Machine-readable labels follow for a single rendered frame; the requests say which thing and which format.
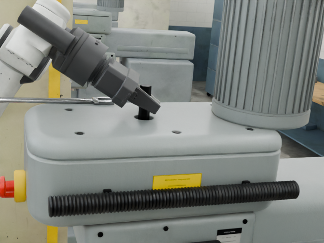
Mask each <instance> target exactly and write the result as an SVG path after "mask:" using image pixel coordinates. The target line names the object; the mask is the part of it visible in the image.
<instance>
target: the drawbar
mask: <svg viewBox="0 0 324 243"><path fill-rule="evenodd" d="M151 87H152V86H151V85H148V84H142V85H140V88H141V89H142V90H143V91H145V92H146V93H147V94H148V95H149V96H151ZM149 114H150V112H149V111H147V110H145V109H143V108H141V107H139V111H138V120H149Z"/></svg>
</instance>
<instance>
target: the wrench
mask: <svg viewBox="0 0 324 243"><path fill-rule="evenodd" d="M0 103H94V104H95V105H114V103H113V102H112V101H111V98H110V97H92V98H30V97H0Z"/></svg>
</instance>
